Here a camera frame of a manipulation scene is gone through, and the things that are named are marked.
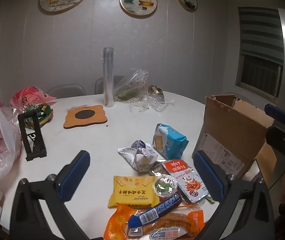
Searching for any blue cracker packet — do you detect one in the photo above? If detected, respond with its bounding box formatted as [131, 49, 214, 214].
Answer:
[152, 123, 189, 160]

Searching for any medium round wall picture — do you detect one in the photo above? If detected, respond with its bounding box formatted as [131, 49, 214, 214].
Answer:
[120, 0, 157, 18]

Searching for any black phone stand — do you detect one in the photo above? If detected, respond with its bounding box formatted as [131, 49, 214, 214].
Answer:
[18, 111, 47, 162]

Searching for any green snack bag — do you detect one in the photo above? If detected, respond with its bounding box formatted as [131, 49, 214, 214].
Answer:
[24, 103, 54, 130]

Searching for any crumpled foil packet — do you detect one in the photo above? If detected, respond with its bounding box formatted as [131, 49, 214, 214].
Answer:
[147, 85, 165, 105]

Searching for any clear plastic wrap roll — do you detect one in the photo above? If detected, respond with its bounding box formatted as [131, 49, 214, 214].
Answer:
[103, 47, 115, 107]

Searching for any small round wall picture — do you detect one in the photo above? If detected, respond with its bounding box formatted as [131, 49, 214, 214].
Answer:
[177, 0, 197, 12]

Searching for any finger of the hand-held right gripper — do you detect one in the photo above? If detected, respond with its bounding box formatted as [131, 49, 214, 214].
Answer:
[264, 103, 285, 140]
[266, 126, 285, 161]

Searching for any crumpled clear plastic wrap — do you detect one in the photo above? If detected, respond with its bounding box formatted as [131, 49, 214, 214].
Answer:
[129, 94, 174, 113]

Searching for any clear bag of vegetables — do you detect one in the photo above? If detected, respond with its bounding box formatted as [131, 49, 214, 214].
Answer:
[114, 68, 149, 102]

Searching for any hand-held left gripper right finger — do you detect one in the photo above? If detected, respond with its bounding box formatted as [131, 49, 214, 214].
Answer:
[193, 150, 275, 240]

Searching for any orange sausage packet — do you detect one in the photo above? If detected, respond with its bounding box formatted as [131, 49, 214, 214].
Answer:
[104, 203, 205, 240]

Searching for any window with striped blind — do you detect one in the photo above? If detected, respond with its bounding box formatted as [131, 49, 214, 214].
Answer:
[235, 7, 284, 100]

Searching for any red and white snack packet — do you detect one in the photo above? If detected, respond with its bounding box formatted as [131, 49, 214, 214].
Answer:
[162, 159, 210, 204]

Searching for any blue sausage stick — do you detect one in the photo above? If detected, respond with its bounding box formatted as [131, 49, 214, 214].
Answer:
[128, 194, 182, 228]

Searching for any yellow cracker packet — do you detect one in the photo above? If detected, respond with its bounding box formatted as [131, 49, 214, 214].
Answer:
[108, 175, 160, 208]

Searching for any orange wooden coaster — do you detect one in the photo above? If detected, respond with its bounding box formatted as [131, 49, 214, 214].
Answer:
[63, 105, 108, 130]

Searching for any white and blue snack packet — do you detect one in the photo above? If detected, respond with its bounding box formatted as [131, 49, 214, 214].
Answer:
[118, 139, 159, 172]

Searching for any pink plastic bag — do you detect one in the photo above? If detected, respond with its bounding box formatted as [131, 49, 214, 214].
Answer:
[10, 87, 57, 108]

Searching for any cardboard box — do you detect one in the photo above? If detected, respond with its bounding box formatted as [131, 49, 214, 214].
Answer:
[192, 94, 275, 180]

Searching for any small green jelly cup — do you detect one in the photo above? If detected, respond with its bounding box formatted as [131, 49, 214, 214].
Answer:
[152, 175, 178, 197]

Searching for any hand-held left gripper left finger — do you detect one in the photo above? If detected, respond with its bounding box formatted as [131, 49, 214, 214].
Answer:
[10, 150, 103, 240]

